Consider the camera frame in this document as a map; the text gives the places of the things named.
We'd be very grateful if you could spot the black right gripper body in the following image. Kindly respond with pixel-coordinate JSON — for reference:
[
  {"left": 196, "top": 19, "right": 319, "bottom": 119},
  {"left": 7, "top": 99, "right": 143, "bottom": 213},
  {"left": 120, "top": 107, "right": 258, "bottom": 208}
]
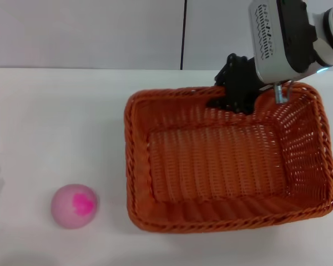
[{"left": 226, "top": 56, "right": 265, "bottom": 109}]

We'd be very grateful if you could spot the orange woven wicker basket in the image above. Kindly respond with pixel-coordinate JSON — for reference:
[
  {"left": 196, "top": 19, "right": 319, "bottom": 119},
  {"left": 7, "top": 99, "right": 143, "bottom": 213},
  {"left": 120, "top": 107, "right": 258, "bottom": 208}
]
[{"left": 124, "top": 81, "right": 333, "bottom": 233}]

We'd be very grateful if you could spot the pink ball with magenta patch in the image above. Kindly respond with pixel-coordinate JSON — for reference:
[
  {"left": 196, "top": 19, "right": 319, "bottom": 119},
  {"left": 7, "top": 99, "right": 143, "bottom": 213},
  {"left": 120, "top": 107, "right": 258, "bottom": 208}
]
[{"left": 50, "top": 183, "right": 99, "bottom": 230}]

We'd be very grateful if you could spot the silver cable plug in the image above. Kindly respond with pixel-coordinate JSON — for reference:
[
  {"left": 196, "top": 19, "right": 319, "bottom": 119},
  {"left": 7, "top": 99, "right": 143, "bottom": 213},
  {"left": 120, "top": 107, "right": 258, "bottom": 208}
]
[{"left": 273, "top": 80, "right": 292, "bottom": 105}]

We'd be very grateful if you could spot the white vented wrist camera box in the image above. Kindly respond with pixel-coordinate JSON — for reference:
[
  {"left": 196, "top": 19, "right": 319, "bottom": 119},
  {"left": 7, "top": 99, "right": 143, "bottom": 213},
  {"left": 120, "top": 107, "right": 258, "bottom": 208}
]
[{"left": 248, "top": 0, "right": 324, "bottom": 85}]

